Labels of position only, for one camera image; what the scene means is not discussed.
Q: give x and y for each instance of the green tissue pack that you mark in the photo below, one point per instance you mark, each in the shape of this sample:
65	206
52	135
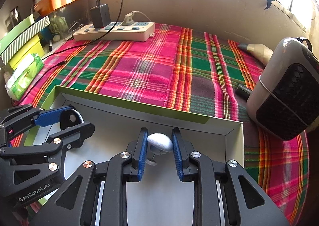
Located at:
25	76

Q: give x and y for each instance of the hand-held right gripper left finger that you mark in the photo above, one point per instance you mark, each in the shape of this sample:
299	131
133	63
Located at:
142	156

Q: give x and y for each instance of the white box with green rim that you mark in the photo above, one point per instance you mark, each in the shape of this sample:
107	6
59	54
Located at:
112	126

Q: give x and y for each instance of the yellow-green box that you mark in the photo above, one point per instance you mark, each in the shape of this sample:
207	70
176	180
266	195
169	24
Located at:
27	53

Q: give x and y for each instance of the beige pencil-shaped object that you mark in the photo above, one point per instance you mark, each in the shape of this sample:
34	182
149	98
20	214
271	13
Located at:
259	51

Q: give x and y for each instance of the small black cylinder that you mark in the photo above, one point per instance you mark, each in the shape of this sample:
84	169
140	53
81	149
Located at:
243	89

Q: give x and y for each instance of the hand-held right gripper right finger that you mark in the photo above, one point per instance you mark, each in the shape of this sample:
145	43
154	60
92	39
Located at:
178	156

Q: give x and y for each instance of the green striped boxes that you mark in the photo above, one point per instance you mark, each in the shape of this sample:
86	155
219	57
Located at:
25	35

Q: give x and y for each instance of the black marker pen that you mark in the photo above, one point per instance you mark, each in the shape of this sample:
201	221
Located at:
50	46

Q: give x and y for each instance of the black charger adapter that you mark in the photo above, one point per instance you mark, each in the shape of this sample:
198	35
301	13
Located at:
100	15

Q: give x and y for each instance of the pink green plaid blanket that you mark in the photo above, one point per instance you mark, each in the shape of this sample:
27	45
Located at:
149	66

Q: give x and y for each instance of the white power strip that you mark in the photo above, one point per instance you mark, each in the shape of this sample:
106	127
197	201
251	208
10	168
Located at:
124	33

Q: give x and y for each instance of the white egg-shaped gadget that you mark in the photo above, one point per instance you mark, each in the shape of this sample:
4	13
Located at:
159	141

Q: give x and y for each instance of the blue box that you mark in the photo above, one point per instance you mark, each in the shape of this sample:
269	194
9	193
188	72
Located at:
44	34

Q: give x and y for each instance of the grey space heater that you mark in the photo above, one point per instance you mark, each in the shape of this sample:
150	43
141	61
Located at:
281	101

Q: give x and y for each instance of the clear plastic container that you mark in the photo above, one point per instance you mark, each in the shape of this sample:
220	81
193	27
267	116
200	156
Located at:
58	28

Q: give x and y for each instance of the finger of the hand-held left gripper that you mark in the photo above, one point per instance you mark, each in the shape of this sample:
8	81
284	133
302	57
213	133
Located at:
49	116
72	136

